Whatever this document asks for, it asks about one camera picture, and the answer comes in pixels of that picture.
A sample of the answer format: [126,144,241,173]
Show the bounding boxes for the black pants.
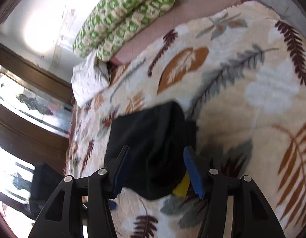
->
[104,101,197,200]

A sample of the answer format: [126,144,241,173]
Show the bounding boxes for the green patterned folded quilt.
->
[72,0,175,62]

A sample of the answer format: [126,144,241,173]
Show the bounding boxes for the pink quilted bed sheet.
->
[110,0,251,66]

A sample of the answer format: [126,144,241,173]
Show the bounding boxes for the white floral pillow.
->
[71,50,110,107]

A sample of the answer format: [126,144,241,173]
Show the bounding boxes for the leaf pattern plush blanket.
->
[64,1,306,237]

